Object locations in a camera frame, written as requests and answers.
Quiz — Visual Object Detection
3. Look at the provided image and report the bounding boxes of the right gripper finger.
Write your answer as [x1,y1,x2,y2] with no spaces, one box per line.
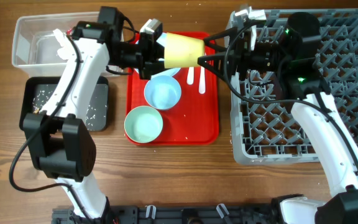
[197,52,229,82]
[203,27,237,53]

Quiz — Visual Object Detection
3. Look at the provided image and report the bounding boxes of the yellow plastic cup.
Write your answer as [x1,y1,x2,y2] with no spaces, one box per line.
[163,33,205,68]

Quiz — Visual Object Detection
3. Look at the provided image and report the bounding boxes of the light blue small bowl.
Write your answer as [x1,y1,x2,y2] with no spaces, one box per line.
[144,76,181,110]

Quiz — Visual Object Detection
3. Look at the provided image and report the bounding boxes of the rice food scraps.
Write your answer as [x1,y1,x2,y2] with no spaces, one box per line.
[30,84,108,126]

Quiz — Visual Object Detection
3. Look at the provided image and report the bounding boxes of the white napkin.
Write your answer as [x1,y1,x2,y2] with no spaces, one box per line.
[53,29,74,60]

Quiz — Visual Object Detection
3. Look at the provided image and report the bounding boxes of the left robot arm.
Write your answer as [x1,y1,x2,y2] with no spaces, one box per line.
[22,6,164,223]

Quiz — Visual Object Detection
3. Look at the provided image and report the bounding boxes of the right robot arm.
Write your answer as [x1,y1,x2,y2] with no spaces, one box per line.
[198,11,358,223]

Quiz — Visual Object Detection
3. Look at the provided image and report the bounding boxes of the grey dishwasher rack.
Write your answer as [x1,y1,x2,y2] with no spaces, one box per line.
[231,9,358,165]

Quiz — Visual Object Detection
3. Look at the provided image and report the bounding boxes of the white plastic spoon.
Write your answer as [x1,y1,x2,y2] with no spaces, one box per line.
[186,67,195,85]

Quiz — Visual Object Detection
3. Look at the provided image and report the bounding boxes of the white plastic fork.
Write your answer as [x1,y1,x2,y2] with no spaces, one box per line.
[198,67,206,94]

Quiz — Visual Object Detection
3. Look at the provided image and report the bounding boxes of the light blue plate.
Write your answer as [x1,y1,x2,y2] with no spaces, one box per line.
[134,32,183,78]

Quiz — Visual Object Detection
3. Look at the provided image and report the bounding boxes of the red serving tray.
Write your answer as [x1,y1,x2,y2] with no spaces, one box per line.
[124,31,220,146]

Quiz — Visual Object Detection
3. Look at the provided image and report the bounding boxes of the mint green bowl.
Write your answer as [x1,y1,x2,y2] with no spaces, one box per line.
[124,106,163,144]

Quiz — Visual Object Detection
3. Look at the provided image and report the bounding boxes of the clear plastic bin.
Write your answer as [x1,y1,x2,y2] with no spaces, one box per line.
[11,11,126,78]

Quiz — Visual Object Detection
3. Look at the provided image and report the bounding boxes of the black plastic tray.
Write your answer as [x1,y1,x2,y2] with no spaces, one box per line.
[19,77,109,131]

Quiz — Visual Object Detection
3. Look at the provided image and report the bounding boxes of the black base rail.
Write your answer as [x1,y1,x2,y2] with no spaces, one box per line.
[51,204,280,224]

